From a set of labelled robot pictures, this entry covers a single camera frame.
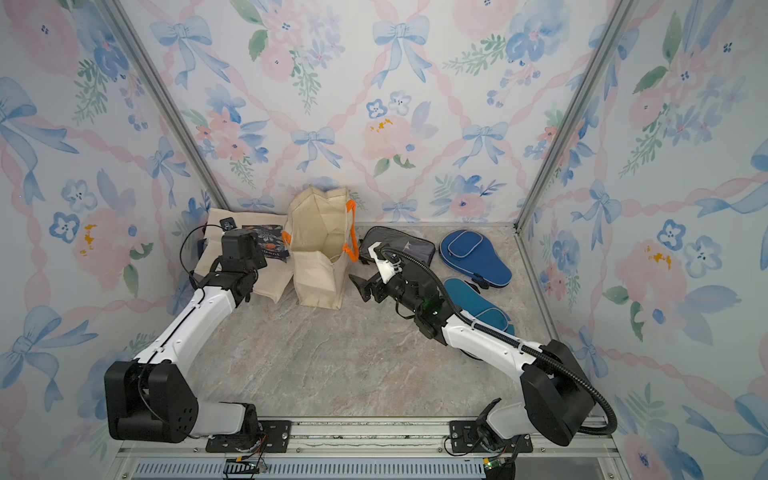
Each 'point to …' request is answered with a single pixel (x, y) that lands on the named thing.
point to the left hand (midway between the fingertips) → (246, 247)
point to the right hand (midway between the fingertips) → (359, 252)
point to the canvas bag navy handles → (271, 232)
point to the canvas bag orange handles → (320, 230)
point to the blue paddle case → (475, 254)
